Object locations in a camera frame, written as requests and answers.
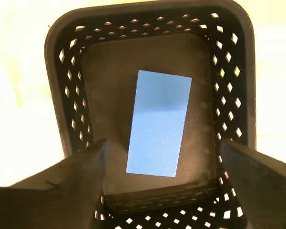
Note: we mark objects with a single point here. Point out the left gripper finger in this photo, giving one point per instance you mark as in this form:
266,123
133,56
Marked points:
50,198
264,190

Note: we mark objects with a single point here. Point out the black perforated plastic basket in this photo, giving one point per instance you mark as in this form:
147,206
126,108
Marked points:
66,107

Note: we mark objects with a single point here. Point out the blue rectangular block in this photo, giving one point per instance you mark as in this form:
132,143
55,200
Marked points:
159,124

